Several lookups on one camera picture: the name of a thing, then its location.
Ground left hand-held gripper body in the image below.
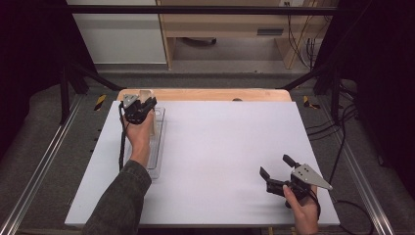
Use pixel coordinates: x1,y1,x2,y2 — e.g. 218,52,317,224
120,93,155,125

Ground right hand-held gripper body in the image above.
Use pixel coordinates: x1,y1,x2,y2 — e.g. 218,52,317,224
265,163,334,210

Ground clear plastic storage tray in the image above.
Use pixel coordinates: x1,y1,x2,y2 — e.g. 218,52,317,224
123,106,168,180

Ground person's left hand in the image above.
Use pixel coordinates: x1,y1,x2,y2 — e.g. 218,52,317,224
122,109,156,168

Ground person's right hand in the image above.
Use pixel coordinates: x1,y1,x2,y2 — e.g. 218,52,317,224
282,184,322,235

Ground yellow black tape marker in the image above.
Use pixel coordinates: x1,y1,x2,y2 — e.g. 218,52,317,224
302,95,321,110
94,94,108,112

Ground white cabinet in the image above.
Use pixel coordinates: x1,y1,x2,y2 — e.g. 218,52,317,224
66,0,167,66

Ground light wooden desk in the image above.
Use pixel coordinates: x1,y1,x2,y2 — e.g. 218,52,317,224
156,0,341,71

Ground black curtain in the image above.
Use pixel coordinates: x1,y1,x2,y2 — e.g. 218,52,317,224
314,0,415,199
0,0,98,160

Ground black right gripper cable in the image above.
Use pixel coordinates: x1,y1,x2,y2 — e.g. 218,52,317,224
306,188,323,221

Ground aluminium rail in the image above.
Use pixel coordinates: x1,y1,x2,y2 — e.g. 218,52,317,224
317,95,396,235
0,94,84,235

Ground black floor cables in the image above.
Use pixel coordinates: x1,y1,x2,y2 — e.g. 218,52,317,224
305,81,376,235

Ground black metal frame brace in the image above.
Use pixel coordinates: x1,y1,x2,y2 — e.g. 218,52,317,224
277,64,343,122
59,61,125,125

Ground black horizontal frame bar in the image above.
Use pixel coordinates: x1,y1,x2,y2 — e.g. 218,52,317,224
65,4,341,17

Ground bundle of hanging cables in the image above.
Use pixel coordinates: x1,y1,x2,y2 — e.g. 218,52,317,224
284,0,331,71

